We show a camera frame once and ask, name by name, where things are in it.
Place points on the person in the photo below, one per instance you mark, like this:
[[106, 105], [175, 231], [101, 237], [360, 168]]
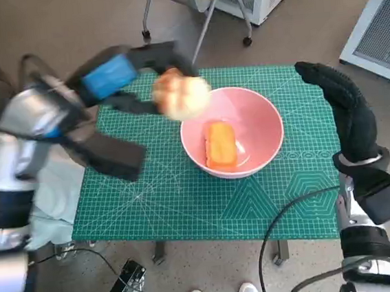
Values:
[[58, 197]]

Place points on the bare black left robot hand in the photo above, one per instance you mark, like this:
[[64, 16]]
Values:
[[109, 76]]

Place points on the green cutting mat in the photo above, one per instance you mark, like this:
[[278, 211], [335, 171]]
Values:
[[173, 206]]

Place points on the pink bowl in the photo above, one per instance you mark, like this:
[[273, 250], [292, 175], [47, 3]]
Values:
[[258, 119]]

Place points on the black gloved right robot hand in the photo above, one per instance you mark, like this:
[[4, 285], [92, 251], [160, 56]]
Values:
[[356, 120]]

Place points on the grey chair with casters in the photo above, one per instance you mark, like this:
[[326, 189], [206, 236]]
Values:
[[222, 2]]

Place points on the black table leg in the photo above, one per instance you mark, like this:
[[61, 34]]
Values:
[[158, 253], [281, 251]]

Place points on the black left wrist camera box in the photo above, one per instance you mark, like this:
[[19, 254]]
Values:
[[113, 157]]

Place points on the long twisted bread loaf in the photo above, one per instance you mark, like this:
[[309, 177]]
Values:
[[221, 147]]

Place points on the round bread bun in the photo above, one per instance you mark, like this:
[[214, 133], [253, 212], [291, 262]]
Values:
[[183, 93]]

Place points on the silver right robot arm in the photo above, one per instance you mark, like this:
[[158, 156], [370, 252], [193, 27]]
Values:
[[365, 247]]

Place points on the black metal bracket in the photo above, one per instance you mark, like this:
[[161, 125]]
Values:
[[125, 284]]

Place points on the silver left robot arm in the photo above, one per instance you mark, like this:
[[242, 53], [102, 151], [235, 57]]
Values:
[[7, 171]]

